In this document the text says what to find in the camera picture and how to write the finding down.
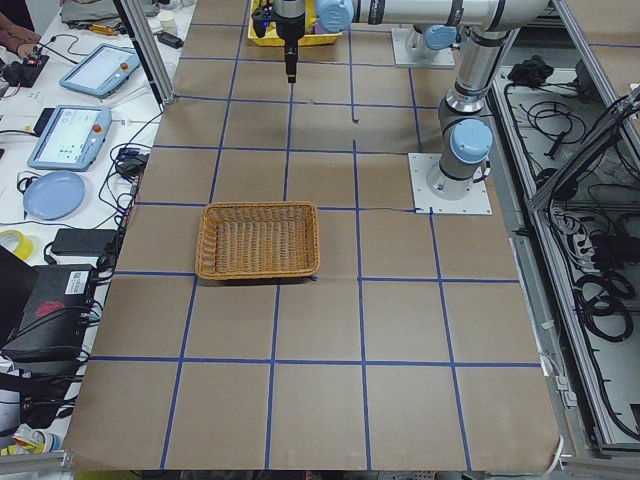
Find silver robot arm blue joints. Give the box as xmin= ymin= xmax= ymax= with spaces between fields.
xmin=315 ymin=0 xmax=547 ymax=181

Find upper blue teach pendant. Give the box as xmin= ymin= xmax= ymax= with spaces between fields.
xmin=59 ymin=44 xmax=141 ymax=99

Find light blue plate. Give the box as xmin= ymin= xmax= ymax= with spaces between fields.
xmin=23 ymin=171 xmax=86 ymax=220

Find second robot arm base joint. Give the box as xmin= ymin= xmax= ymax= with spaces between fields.
xmin=405 ymin=24 xmax=457 ymax=68

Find person hand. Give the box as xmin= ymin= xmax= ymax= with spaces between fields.
xmin=1 ymin=26 xmax=41 ymax=57

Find yellow tape roll on desk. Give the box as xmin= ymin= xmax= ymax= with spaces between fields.
xmin=0 ymin=229 xmax=34 ymax=261

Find black cable bundle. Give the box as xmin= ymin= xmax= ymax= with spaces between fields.
xmin=572 ymin=272 xmax=637 ymax=344

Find blue teach pendant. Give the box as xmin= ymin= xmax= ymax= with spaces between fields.
xmin=59 ymin=44 xmax=141 ymax=99
xmin=27 ymin=105 xmax=112 ymax=171

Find black computer box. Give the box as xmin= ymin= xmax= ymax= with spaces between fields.
xmin=1 ymin=264 xmax=98 ymax=363

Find yellow plastic basket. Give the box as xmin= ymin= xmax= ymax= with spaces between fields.
xmin=247 ymin=0 xmax=344 ymax=48

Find black power adapter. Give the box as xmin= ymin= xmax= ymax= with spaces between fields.
xmin=44 ymin=228 xmax=116 ymax=265

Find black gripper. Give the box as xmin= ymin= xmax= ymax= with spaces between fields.
xmin=273 ymin=0 xmax=306 ymax=83

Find aluminium frame post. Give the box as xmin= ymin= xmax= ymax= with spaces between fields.
xmin=114 ymin=0 xmax=175 ymax=105

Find lower blue teach pendant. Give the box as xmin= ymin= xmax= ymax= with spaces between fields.
xmin=27 ymin=105 xmax=112 ymax=171

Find brown wicker basket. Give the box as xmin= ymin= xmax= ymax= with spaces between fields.
xmin=195 ymin=201 xmax=320 ymax=281

